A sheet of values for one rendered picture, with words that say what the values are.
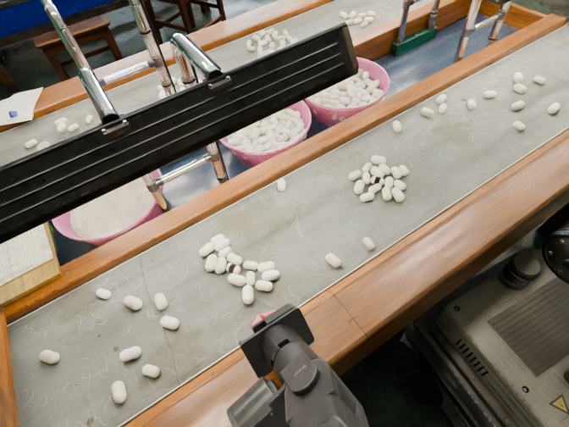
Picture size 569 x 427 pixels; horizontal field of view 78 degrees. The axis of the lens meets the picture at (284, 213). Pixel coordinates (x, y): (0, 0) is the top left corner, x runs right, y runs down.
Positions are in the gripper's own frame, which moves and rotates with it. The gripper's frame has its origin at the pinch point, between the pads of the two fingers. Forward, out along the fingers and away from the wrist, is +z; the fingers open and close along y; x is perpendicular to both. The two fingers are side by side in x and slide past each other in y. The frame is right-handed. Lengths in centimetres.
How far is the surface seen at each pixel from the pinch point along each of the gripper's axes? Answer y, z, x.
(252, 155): -20.4, 32.8, -23.2
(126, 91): -2, 74, -57
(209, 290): 5.2, 13.4, -4.6
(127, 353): 22.6, 9.4, -3.7
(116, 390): 26.1, 5.7, -0.5
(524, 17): -136, 38, -24
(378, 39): -83, 50, -38
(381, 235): -31.0, 5.7, 1.8
